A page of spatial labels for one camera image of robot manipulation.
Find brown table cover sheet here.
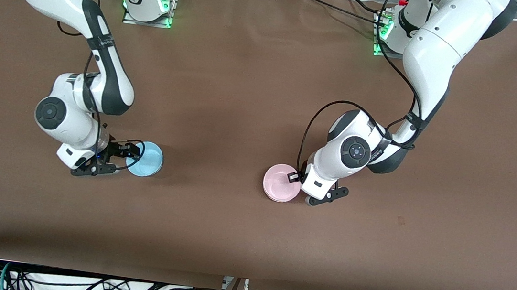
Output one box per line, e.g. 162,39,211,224
0,0,517,290

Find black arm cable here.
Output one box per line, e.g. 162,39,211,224
294,0,440,191
41,0,161,172

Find pink bowl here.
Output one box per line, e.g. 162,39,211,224
261,161,305,205

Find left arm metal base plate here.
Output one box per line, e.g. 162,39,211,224
373,9,410,60

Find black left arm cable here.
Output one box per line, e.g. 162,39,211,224
294,0,440,191

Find teal cable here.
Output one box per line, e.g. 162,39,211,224
0,261,12,290

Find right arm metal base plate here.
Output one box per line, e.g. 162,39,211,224
122,0,177,29

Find black base power cable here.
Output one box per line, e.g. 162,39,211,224
296,0,389,24

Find blue bowl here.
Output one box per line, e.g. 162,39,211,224
124,139,165,179

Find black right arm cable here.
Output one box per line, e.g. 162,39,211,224
41,0,161,172

